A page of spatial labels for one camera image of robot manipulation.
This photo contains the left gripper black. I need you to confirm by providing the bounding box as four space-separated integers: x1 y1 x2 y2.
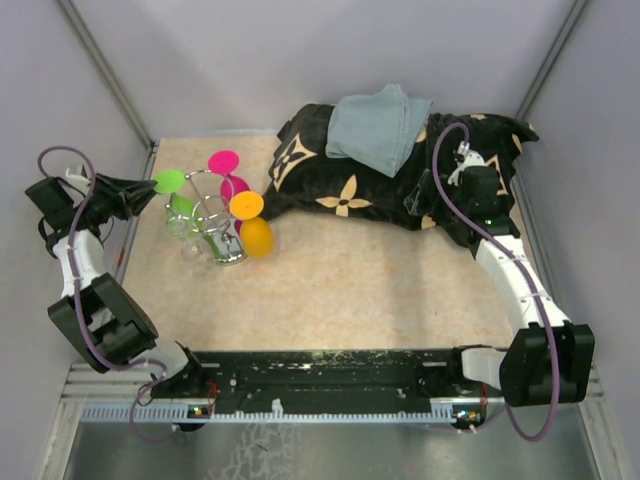
74 172 158 226

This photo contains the green wine glass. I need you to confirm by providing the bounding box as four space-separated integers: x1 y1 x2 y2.
154 169 224 261

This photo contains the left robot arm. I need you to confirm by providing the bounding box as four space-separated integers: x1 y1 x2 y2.
25 174 208 397

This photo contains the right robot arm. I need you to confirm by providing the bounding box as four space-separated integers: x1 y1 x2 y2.
406 166 595 407

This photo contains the clear wine glass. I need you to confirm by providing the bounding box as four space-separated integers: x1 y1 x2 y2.
166 216 210 260

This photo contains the pink wine glass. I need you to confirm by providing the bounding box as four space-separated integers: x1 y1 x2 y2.
207 150 250 208

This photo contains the orange wine glass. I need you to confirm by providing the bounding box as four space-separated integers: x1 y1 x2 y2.
230 191 275 258

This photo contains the black patterned blanket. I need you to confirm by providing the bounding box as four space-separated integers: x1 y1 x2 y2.
262 104 539 231

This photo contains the light blue folded towel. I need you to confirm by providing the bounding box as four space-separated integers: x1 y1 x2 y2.
325 84 433 178

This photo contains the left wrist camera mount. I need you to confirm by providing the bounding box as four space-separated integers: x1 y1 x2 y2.
64 164 92 190

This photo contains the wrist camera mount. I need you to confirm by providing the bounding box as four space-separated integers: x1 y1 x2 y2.
447 141 485 186
64 164 92 190

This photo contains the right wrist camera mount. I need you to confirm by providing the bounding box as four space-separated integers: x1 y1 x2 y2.
447 141 485 186

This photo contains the chrome wire glass rack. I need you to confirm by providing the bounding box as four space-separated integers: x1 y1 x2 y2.
165 169 246 266

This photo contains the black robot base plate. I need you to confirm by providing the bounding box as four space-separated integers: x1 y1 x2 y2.
151 349 500 415

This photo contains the grey slotted cable duct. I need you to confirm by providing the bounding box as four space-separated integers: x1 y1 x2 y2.
80 400 481 424

